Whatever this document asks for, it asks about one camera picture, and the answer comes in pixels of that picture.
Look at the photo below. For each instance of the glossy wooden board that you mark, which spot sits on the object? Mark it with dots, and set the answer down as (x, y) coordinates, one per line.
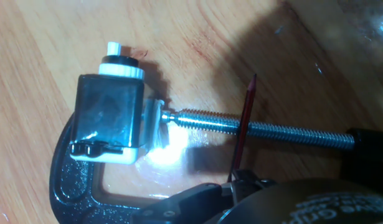
(29, 77)

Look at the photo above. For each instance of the black C-clamp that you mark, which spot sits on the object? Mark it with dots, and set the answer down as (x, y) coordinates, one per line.
(69, 186)

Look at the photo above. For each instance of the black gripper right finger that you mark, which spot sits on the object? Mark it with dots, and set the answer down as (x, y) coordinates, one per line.
(247, 183)

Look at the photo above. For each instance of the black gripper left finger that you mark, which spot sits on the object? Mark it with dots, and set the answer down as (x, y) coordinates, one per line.
(191, 202)

